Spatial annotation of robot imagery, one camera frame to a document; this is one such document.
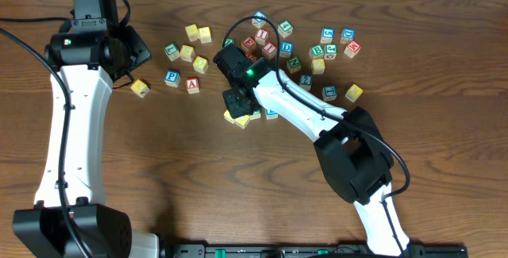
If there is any yellow block C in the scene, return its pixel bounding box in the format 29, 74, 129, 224
224, 110, 235, 124

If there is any green block R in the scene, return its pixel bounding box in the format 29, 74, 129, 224
250, 109, 262, 120

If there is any blue block l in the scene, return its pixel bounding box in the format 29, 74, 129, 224
265, 109, 279, 120
252, 10, 267, 29

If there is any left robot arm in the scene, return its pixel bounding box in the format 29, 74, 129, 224
13, 0, 163, 257

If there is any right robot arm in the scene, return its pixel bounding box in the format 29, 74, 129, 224
213, 44, 410, 256

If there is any blue block P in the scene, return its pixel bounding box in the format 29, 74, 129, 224
164, 70, 181, 87

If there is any red block U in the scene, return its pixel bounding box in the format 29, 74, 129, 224
246, 52, 257, 62

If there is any yellow block beside green L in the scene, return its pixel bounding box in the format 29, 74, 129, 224
180, 44, 195, 63

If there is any red block A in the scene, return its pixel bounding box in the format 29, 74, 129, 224
186, 77, 200, 94

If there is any yellow block lower left cluster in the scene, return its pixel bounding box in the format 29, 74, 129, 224
193, 56, 209, 74

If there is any yellow block cluster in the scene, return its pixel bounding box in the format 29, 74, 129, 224
193, 56, 209, 74
311, 58, 326, 75

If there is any red block E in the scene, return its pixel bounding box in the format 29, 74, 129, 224
241, 36, 257, 53

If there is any green block Z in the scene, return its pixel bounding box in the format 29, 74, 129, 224
222, 38, 235, 47

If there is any green block N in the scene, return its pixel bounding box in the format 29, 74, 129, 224
287, 56, 302, 74

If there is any yellow block S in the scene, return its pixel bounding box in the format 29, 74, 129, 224
198, 26, 212, 44

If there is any red block I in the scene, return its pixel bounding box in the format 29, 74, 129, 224
255, 29, 269, 46

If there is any blue block 2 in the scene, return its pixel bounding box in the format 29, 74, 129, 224
299, 75, 313, 90

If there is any blue block d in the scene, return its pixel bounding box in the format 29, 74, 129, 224
279, 41, 294, 58
340, 28, 356, 44

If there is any blue block top L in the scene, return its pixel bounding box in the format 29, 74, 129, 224
252, 10, 267, 29

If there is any green block 4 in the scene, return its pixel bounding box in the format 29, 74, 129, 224
278, 20, 294, 38

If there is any yellow block right cluster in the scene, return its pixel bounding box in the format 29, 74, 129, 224
311, 58, 326, 75

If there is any blue block T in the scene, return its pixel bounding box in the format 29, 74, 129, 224
321, 86, 337, 102

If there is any green block B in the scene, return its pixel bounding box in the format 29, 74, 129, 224
309, 44, 325, 60

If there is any blue block 5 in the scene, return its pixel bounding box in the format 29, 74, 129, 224
320, 27, 335, 44

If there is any red block M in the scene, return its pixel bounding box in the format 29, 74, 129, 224
344, 40, 362, 59

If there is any blue block right D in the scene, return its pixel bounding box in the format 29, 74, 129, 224
340, 28, 356, 44

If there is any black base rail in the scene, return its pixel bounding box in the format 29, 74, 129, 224
159, 244, 469, 258

